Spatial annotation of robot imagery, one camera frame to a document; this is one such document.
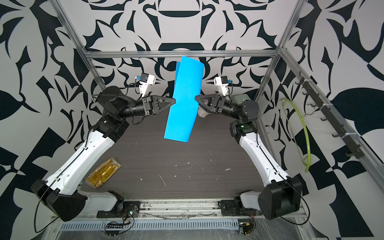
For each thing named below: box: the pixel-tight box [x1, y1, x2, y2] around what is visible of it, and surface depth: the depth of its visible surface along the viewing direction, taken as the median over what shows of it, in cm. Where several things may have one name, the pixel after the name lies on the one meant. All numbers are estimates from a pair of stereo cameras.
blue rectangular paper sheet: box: [164, 56, 205, 143], surface depth 55 cm
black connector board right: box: [238, 221, 255, 236], surface depth 73 cm
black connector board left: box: [105, 220, 131, 237], surface depth 73 cm
